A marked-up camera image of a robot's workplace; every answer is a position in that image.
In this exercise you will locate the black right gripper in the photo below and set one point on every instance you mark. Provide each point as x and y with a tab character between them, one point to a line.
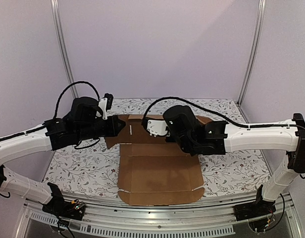
145	124

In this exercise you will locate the left aluminium frame post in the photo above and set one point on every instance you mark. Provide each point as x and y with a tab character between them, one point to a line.
61	40

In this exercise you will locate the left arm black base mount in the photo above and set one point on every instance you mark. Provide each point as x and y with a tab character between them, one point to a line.
58	207

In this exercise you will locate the floral patterned table mat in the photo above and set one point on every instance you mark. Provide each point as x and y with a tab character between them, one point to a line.
93	170

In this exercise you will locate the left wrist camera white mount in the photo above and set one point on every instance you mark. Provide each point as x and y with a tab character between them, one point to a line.
105	105

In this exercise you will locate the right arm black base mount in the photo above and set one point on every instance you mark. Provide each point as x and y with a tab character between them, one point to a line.
257	208

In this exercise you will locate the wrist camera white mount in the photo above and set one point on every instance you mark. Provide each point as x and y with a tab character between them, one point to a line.
155	127
105	105

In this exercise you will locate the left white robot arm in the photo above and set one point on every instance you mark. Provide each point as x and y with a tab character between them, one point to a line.
51	135

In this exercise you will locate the right aluminium frame post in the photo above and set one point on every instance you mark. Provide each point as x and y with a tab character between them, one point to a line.
253	51

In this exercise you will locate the aluminium frame post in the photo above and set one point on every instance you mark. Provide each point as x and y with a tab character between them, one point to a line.
253	51
61	40

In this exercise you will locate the brown cardboard box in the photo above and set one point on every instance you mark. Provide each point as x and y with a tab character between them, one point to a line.
155	171

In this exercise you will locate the front aluminium rail base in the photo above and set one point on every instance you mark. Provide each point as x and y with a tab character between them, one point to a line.
208	218

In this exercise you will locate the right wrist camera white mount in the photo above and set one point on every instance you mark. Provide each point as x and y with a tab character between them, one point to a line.
155	127

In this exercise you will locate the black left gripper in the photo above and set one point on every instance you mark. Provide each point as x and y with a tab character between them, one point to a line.
113	131

